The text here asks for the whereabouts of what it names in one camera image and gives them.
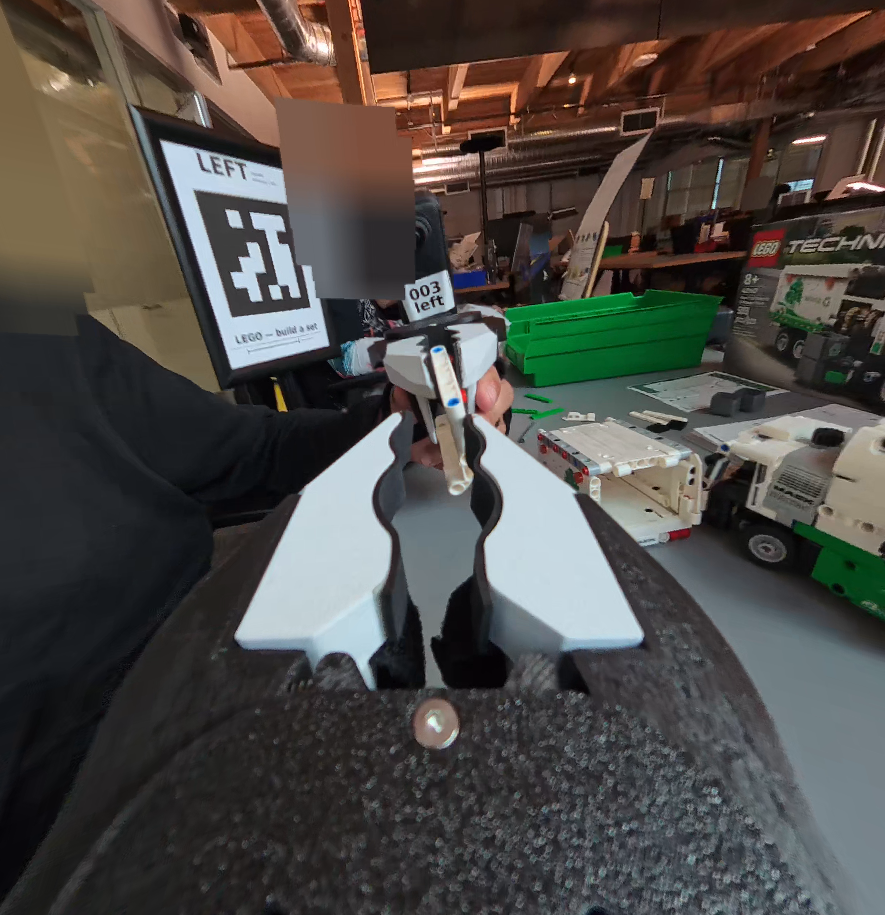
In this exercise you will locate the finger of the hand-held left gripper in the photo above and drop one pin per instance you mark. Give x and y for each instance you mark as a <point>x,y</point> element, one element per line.
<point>410,368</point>
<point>478,357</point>

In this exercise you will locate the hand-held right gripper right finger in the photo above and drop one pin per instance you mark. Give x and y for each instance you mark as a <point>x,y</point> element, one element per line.
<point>550,565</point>

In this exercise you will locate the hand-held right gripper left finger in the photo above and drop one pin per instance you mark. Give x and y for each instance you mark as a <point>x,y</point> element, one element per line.
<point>328,557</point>

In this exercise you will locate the white lego beam assembly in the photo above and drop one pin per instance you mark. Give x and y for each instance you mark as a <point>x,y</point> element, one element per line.
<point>453,429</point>

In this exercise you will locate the person's left forearm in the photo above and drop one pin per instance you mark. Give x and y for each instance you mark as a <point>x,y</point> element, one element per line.
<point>271,450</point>

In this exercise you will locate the small white lego piece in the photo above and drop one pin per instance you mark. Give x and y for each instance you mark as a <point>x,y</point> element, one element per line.
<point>578,416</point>

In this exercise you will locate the white lego truck container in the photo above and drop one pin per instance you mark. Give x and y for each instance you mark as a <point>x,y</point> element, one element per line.
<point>628,457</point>

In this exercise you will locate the black lego piece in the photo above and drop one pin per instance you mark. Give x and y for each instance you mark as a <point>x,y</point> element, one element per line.
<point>667,427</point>

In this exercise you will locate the long white lego beam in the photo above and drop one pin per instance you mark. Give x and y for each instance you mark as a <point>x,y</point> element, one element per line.
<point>660,416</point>

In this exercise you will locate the lego instruction booklet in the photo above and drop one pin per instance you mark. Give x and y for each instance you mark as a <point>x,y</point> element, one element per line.
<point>682,389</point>

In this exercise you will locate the grey lego bin piece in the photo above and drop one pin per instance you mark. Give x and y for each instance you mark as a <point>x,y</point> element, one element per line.
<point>753,399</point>
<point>722,404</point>

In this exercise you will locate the white and green lego truck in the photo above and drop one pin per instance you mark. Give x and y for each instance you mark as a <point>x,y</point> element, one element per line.
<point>807,493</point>

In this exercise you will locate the lego set box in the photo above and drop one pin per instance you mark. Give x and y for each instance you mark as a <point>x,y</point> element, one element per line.
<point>821,314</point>

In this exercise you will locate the person's left hand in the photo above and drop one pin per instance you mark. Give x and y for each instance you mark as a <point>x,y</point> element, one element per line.
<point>492,397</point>

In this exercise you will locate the black pole stand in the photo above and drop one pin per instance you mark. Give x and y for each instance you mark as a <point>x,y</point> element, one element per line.
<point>483,186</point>

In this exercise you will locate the green plastic bin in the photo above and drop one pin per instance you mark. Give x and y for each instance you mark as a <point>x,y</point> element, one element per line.
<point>607,336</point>

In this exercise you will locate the black framed marker sign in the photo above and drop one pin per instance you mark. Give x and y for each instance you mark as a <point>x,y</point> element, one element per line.
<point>257,250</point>

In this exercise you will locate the white standing banner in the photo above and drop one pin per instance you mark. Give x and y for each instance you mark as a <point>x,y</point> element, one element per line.
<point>603,207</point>

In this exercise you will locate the wooden background table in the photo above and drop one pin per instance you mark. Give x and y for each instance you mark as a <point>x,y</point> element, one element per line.
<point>671,259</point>

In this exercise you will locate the white paper sheet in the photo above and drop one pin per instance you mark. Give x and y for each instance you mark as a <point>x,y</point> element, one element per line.
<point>735,429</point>

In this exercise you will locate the silver ventilation duct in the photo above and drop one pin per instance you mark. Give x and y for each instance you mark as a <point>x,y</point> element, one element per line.
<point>299,28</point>

